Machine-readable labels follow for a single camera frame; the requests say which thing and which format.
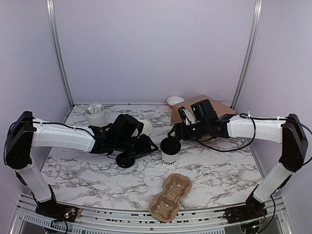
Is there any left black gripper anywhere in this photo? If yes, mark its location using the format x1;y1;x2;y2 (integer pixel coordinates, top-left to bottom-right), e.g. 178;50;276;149
115;134;159;159

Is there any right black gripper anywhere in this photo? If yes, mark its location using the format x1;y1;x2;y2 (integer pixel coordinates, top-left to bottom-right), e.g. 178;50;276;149
168;120;209;142

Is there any stack of white paper cups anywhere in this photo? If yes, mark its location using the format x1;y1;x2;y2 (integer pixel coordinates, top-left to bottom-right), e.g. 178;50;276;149
140;120;152;135

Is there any black plastic cup lid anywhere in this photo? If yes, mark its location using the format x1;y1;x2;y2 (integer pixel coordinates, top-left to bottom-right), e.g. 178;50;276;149
116;153;135;169

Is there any brown paper bag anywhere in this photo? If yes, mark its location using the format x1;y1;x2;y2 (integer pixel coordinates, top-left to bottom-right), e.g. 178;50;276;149
171;95;235;124

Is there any single white paper cup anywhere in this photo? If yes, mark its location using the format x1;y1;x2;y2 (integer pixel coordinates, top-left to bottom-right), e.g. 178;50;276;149
161;151;178;166

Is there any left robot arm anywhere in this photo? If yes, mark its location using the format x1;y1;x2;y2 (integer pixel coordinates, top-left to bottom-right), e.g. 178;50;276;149
3;111;158;222

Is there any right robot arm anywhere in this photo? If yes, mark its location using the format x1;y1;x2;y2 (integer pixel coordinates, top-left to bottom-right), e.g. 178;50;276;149
168;114;311;223

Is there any orange bowl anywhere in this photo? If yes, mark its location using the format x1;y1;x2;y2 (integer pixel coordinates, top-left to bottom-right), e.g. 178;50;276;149
167;96;185;109

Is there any white canister with stirrers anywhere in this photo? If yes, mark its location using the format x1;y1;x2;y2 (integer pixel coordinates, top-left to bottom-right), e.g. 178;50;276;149
85;103;107;127

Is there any brown cardboard cup carrier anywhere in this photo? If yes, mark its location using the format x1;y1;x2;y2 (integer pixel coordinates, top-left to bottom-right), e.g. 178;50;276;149
148;174;192;222

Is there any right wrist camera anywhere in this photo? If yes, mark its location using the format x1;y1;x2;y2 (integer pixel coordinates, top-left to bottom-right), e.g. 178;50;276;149
178;99;218;125

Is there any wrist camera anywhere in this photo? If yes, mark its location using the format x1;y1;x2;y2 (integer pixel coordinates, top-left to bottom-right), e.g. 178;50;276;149
178;99;218;125
107;114;144;138

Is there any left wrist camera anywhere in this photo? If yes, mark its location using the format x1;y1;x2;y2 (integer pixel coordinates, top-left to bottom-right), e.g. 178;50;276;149
107;114;144;138

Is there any aluminium front rail base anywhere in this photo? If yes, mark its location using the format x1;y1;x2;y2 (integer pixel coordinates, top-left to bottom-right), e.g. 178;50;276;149
8;194;294;234

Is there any right aluminium frame post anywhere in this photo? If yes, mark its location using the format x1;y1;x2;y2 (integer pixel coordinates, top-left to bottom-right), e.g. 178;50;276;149
231;0;263;110

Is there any aluminium frame post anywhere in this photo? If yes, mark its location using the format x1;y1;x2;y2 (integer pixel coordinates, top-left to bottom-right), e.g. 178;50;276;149
46;0;74;109
231;0;263;110

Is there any left aluminium frame post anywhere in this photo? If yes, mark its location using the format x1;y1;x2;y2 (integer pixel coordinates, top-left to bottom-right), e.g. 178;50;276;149
46;0;74;109

